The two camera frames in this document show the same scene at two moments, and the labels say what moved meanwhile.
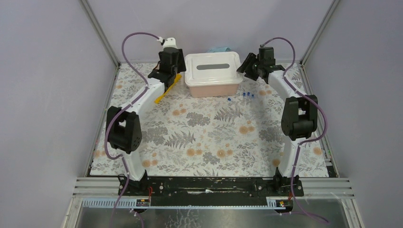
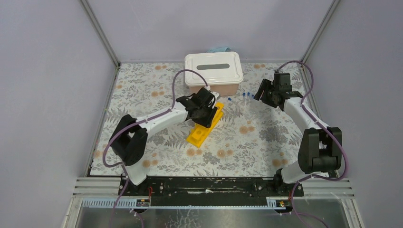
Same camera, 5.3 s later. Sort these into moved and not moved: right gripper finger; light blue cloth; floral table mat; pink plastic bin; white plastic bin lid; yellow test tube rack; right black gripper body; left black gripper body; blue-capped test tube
Moved: yellow test tube rack; left black gripper body; right black gripper body; right gripper finger
Not moved: white plastic bin lid; pink plastic bin; light blue cloth; floral table mat; blue-capped test tube
